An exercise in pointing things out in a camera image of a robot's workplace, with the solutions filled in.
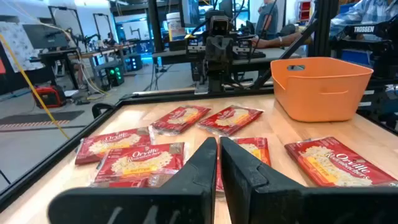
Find white plastic jar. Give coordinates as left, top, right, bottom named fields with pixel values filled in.
left=165, top=12, right=187, bottom=40

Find black labelled equipment rack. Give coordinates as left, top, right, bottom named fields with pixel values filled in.
left=357, top=77, right=398, bottom=131

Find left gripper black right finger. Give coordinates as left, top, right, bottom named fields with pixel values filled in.
left=220, top=136, right=398, bottom=224

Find black aluminium rig frame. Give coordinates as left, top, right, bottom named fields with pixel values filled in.
left=0, top=0, right=398, bottom=215

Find red Orville popcorn bag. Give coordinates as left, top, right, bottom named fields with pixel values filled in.
left=89, top=172, right=177, bottom=189
left=216, top=136, right=272, bottom=191
left=74, top=126, right=155, bottom=166
left=93, top=142, right=187, bottom=184
left=284, top=136, right=398, bottom=188
left=150, top=105, right=212, bottom=136
left=197, top=105, right=265, bottom=137

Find person's hand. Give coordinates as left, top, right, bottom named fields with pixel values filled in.
left=250, top=35, right=268, bottom=49

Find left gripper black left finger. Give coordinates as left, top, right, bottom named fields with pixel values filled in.
left=47, top=137, right=218, bottom=224

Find black computer green lights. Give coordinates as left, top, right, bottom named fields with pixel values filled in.
left=104, top=64, right=126, bottom=87

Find orange plastic basket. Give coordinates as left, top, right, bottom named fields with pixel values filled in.
left=269, top=57, right=374, bottom=123

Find black striped floor mat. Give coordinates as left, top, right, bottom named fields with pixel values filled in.
left=0, top=110, right=85, bottom=131

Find black workbench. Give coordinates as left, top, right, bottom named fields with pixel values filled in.
left=29, top=43, right=137, bottom=91

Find black looped cable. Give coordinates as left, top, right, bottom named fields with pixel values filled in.
left=91, top=102, right=115, bottom=119

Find blue storage bin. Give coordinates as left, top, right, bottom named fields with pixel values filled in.
left=340, top=49, right=374, bottom=66

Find red portable generator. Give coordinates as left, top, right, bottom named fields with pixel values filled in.
left=32, top=85, right=67, bottom=110

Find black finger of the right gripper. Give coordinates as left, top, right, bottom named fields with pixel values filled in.
left=210, top=42, right=220, bottom=63
left=219, top=42, right=228, bottom=63

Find black keyboard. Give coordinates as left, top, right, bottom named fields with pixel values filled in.
left=233, top=46, right=267, bottom=60

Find white patterned board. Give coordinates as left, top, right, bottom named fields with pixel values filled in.
left=0, top=21, right=44, bottom=73

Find black monitor screen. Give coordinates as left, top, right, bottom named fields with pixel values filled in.
left=22, top=24, right=70, bottom=50

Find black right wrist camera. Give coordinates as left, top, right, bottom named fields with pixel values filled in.
left=208, top=14, right=233, bottom=37

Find yellow hanging cable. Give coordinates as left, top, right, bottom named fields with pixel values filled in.
left=0, top=32, right=71, bottom=140

